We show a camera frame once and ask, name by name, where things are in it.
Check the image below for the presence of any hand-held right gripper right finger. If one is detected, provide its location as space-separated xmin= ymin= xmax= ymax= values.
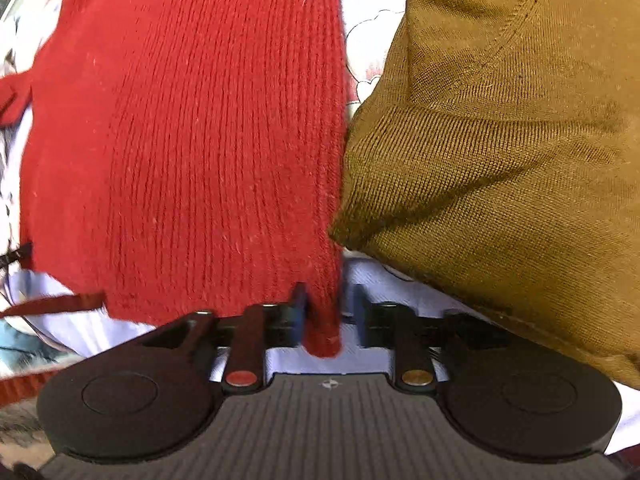
xmin=350 ymin=284 xmax=507 ymax=394

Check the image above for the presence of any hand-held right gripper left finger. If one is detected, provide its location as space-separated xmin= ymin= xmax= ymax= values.
xmin=132 ymin=283 xmax=307 ymax=394

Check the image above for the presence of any red knit cardigan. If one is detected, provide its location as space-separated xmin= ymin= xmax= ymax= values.
xmin=0 ymin=0 xmax=351 ymax=408

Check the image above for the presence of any brown knit garment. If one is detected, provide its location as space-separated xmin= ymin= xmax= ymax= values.
xmin=327 ymin=0 xmax=640 ymax=392

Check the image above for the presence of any lavender floral blanket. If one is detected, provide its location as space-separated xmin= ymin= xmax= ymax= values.
xmin=0 ymin=0 xmax=640 ymax=461

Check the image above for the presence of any grey furry cloth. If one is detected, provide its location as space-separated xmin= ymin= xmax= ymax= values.
xmin=0 ymin=402 xmax=51 ymax=463

